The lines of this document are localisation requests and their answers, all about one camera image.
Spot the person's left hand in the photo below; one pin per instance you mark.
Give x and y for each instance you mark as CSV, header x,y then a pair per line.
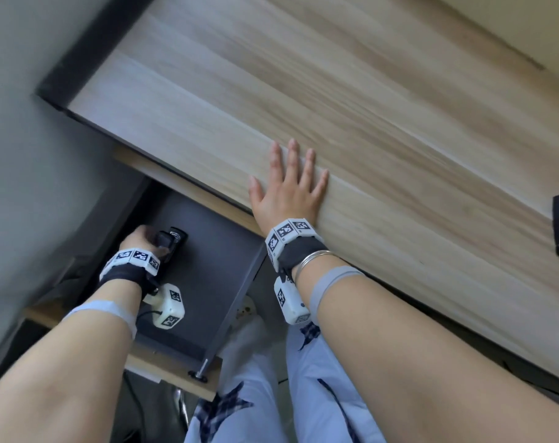
x,y
139,239

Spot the person's right hand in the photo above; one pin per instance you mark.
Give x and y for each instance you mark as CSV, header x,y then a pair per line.
x,y
284,198

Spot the person's right little finger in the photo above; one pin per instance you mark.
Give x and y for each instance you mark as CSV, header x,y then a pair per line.
x,y
322,183

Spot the person's right thumb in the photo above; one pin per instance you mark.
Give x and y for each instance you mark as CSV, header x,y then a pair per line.
x,y
257,191

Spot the person's right middle finger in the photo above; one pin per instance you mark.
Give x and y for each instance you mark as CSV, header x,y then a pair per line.
x,y
292,157

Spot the person's left fingers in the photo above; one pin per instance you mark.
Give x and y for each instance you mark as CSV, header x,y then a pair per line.
x,y
152,232

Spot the small black device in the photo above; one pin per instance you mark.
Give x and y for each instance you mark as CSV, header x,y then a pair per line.
x,y
175,238

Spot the person's right forearm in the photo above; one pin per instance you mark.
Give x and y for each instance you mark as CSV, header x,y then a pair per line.
x,y
408,359

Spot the person's left forearm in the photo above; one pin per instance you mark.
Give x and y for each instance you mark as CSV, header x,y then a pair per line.
x,y
62,378

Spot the left wrist marker band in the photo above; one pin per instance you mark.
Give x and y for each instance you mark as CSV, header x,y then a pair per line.
x,y
127,272

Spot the wrist marker band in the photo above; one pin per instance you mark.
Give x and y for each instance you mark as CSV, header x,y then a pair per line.
x,y
298,246
127,272

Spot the right wrist marker band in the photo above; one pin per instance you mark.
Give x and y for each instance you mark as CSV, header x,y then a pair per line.
x,y
298,246

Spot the dark grey drawer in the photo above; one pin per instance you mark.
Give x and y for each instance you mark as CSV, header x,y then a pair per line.
x,y
215,276

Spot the white power strip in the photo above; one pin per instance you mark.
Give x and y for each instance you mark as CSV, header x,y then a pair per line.
x,y
244,310

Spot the wooden shelf board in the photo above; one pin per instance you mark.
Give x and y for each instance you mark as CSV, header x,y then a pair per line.
x,y
169,369

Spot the metal bolt foot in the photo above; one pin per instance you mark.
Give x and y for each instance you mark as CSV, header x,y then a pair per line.
x,y
199,371

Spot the person's white patterned trousers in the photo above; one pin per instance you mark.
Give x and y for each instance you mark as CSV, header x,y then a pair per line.
x,y
261,387

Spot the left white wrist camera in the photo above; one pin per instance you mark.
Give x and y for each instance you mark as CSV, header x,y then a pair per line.
x,y
166,306

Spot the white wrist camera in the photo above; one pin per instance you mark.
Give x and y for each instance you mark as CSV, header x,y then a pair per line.
x,y
289,299
166,306

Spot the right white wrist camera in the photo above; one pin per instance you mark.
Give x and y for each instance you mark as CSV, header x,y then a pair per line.
x,y
289,299

